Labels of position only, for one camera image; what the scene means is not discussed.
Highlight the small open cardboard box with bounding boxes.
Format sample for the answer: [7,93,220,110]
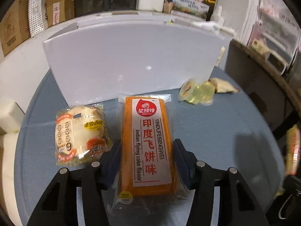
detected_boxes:
[45,0,74,27]

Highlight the tissue box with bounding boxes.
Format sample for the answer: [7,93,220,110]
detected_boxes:
[190,20,236,66]

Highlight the cream leather sofa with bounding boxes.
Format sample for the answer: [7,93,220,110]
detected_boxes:
[1,99,24,220]

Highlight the orange flying cake packet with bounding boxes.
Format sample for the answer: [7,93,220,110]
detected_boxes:
[113,94,188,208]

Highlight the small brown snack packet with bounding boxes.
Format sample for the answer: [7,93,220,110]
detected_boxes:
[209,78,239,93]

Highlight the printed landscape carton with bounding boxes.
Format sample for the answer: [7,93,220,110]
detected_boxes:
[173,0,210,19]

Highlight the white plastic bottle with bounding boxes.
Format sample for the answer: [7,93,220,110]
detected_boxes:
[211,5,224,26]

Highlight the large cardboard box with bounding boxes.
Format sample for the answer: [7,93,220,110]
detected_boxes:
[1,0,31,56]

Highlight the blue table cloth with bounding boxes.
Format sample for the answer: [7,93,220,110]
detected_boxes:
[14,71,285,225]

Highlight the yellow jelly cup packet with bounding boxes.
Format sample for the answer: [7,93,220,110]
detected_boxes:
[178,78,216,105]

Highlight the white open storage box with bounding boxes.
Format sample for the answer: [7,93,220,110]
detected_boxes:
[43,21,231,106]

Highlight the white dotted paper bag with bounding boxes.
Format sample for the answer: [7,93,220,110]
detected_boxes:
[28,0,48,37]

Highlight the round bun packet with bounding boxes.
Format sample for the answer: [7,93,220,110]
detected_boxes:
[285,124,300,176]
[55,103,113,166]

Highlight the clear plastic drawer organizer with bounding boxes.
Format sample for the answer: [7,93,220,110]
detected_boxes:
[248,0,300,64]

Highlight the small white digital clock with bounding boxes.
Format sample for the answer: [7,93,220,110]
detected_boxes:
[265,50,287,75]

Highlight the wooden side shelf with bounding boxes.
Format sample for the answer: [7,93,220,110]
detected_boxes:
[225,39,300,140]

